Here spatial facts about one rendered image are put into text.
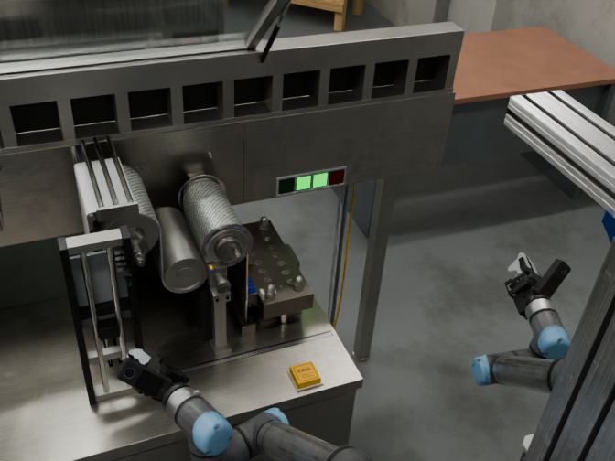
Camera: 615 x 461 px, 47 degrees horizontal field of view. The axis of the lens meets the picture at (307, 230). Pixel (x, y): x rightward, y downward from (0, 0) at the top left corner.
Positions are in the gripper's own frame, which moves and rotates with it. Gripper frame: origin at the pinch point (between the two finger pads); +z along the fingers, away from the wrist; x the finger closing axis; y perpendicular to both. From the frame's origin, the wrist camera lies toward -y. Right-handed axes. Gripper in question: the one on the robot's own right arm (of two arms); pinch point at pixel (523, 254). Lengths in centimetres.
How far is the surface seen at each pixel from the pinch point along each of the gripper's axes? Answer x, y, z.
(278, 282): -39, 60, 10
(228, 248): -65, 52, -3
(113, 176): -100, 58, 4
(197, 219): -74, 57, 7
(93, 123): -109, 63, 28
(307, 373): -26, 63, -17
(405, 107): -33, 5, 55
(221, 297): -58, 64, -8
